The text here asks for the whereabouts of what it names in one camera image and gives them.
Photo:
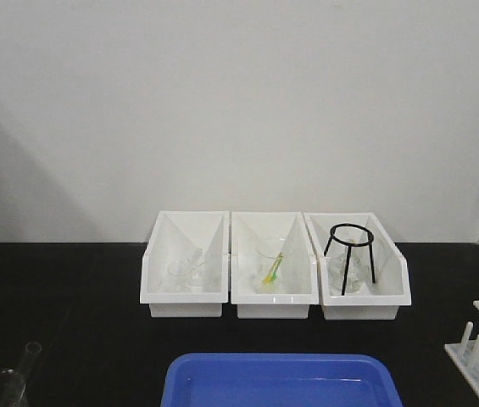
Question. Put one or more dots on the glass beaker in middle bin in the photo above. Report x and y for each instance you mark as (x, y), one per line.
(266, 250)

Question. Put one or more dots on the middle white storage bin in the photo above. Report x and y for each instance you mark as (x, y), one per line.
(247, 228)

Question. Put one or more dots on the white storage bin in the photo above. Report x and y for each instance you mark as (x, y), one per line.
(174, 234)
(380, 301)
(247, 228)

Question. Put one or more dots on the yellow green plastic droppers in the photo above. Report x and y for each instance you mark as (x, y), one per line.
(274, 266)

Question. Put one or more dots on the left white storage bin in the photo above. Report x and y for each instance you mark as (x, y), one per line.
(174, 234)

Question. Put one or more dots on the glassware in left bin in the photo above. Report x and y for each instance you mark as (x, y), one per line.
(194, 273)

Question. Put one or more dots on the right white storage bin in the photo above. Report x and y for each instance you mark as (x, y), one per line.
(380, 301)

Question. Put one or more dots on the blue plastic tray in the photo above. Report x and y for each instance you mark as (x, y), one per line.
(271, 379)

